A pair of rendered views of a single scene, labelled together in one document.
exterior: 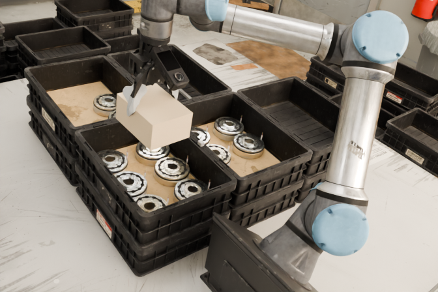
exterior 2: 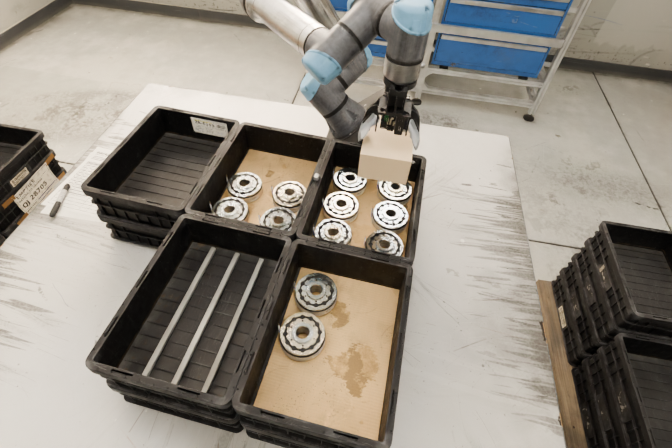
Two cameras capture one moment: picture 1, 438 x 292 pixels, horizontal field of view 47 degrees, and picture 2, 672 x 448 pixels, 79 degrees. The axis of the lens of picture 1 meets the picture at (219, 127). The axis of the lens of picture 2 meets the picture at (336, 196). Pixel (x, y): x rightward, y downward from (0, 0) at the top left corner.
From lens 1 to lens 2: 1.78 m
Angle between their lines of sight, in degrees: 86
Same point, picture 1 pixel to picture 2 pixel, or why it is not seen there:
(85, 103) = (319, 372)
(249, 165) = (267, 178)
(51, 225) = (440, 285)
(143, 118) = not seen: hidden behind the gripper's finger
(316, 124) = (140, 170)
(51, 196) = (420, 317)
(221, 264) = not seen: hidden behind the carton
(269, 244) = (359, 114)
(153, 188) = (366, 210)
